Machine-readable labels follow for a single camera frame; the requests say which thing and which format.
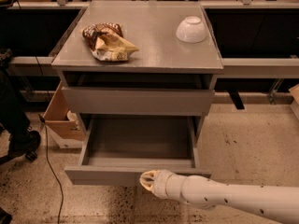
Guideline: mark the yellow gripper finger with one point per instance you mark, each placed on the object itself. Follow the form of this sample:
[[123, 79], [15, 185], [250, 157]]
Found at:
[[147, 185], [147, 176]]

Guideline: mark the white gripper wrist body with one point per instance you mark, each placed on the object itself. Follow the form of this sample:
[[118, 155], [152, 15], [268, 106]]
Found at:
[[162, 183]]

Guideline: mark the grey drawer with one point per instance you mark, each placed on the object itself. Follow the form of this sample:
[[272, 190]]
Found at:
[[119, 149], [138, 101]]

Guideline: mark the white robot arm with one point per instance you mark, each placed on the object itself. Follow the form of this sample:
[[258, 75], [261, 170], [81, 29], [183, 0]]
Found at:
[[277, 203]]

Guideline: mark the grey top drawer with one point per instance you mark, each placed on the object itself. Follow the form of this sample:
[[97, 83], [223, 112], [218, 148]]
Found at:
[[138, 101]]

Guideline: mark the grey drawer cabinet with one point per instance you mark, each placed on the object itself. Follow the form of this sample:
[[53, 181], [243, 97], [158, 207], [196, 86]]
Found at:
[[163, 62]]

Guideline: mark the cardboard box on floor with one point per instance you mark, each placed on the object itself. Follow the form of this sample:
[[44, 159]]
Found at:
[[62, 122]]

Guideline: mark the black shoe and leg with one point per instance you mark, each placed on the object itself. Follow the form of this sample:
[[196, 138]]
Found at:
[[14, 120]]

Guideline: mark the crumpled brown chip bag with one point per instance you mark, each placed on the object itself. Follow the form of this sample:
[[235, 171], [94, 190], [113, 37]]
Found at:
[[106, 42]]

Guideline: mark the white upturned bowl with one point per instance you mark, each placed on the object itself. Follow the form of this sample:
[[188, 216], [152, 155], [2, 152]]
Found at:
[[191, 30]]

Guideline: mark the grey metal rail frame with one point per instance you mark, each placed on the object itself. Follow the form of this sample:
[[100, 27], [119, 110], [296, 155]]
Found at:
[[232, 68]]

